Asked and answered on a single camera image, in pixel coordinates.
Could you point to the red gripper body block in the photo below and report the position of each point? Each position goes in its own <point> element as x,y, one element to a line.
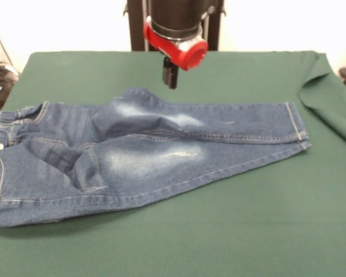
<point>190,57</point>

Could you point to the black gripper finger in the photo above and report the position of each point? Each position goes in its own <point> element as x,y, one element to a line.
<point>165,72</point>
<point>174,78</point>

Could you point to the blue denim jeans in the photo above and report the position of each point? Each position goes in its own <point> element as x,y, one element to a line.
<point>118,161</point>

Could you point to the dark green table cloth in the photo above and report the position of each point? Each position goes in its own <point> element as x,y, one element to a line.
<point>219,231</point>

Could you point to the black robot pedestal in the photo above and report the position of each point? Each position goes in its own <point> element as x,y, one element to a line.
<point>135,29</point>

